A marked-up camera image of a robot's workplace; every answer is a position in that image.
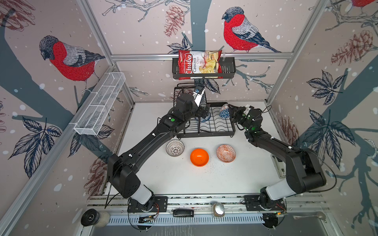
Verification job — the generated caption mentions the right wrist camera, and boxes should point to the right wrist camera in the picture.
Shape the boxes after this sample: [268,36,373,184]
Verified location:
[243,105,254,116]

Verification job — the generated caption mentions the black wire dish rack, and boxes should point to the black wire dish rack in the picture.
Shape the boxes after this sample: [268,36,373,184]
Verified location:
[177,94,235,139]

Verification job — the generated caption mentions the small black box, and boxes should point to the small black box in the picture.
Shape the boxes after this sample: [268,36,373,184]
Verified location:
[173,208,195,217]

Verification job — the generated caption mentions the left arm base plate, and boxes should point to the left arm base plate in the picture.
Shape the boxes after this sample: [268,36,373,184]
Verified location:
[128,195,168,213]

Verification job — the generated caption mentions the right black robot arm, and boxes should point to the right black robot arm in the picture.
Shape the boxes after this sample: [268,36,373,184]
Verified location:
[228,104,326,209]

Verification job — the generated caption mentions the red cassava chips bag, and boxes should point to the red cassava chips bag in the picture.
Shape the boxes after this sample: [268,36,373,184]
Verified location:
[178,50,222,75]

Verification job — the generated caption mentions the white brown patterned bowl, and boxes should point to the white brown patterned bowl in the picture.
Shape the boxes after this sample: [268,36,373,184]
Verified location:
[166,140,185,157]

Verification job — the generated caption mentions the silver round button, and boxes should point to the silver round button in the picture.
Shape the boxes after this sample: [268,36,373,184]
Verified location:
[212,203,225,217]

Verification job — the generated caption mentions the dark blue patterned bowl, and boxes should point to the dark blue patterned bowl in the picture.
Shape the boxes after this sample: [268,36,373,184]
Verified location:
[219,104,230,119]

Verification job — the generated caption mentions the black round knob device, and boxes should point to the black round knob device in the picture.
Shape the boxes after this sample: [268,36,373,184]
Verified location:
[81,208,110,227]

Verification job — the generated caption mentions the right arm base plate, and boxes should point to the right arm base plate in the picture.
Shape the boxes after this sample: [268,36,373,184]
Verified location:
[241,195,286,211]

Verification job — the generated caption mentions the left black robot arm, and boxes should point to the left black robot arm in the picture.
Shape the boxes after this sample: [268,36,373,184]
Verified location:
[107,92,209,211]

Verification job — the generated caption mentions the blue white rimmed bowl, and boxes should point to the blue white rimmed bowl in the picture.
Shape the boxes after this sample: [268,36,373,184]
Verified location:
[200,113,211,123]

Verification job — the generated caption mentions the red white patterned bowl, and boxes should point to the red white patterned bowl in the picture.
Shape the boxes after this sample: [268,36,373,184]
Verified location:
[216,145,236,163]

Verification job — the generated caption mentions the orange plastic bowl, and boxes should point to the orange plastic bowl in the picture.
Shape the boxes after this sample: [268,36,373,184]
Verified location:
[190,148,209,167]

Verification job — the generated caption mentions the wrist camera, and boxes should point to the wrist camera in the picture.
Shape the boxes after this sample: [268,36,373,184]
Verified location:
[243,105,254,116]
[192,86,205,107]

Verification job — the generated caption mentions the white wire wall basket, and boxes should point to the white wire wall basket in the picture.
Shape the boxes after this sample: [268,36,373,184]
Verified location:
[74,72,126,135]

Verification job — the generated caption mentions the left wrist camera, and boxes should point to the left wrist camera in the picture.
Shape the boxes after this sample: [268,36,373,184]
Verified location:
[192,86,205,107]

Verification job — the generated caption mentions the metal spoon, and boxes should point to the metal spoon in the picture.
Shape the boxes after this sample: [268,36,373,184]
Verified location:
[293,211,327,222]

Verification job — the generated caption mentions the black wall shelf basket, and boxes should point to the black wall shelf basket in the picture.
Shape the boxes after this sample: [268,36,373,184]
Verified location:
[172,57,236,80]

